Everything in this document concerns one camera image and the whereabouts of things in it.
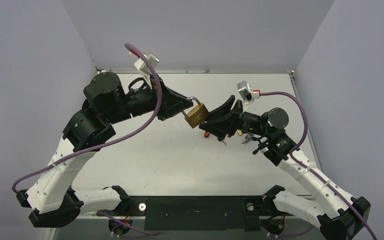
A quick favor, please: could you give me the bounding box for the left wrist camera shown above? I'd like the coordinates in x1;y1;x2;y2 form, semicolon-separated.
129;51;160;80

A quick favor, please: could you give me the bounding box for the large brass padlock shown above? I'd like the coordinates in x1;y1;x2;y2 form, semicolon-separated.
182;96;210;129

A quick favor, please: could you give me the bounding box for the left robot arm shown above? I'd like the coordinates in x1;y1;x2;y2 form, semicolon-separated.
16;72;158;228

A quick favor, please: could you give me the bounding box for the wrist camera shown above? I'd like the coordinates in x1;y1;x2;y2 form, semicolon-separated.
237;80;260;112
129;51;160;80

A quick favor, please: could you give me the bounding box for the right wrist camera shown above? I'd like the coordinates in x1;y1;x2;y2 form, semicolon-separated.
237;80;260;112

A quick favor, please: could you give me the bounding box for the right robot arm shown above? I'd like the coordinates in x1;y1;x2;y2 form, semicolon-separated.
199;96;371;240

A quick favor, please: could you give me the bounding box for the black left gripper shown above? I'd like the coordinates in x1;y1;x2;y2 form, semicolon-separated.
106;73;194;125

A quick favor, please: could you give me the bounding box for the small brass padlock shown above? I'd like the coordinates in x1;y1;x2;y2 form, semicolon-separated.
236;130;244;136

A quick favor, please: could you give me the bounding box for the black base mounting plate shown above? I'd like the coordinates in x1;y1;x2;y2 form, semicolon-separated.
97;195;283;232

